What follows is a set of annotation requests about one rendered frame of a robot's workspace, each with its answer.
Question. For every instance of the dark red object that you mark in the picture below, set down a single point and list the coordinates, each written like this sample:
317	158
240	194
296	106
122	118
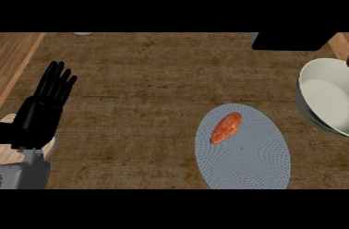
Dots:
348	61

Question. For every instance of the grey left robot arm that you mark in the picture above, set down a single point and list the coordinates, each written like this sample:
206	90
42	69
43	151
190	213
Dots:
28	171

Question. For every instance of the black appliance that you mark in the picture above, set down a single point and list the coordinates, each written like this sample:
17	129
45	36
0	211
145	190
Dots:
293	41

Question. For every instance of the grey oval placemat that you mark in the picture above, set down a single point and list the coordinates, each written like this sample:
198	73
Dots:
247	155

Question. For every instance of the pale round object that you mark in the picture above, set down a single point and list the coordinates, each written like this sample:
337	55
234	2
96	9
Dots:
83	33

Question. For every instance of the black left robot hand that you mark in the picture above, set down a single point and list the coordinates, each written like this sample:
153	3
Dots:
37	114

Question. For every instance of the orange sweet potato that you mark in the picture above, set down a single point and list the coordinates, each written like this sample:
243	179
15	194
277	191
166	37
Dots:
225	128

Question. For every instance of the white bowl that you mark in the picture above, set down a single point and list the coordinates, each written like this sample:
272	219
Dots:
329	97

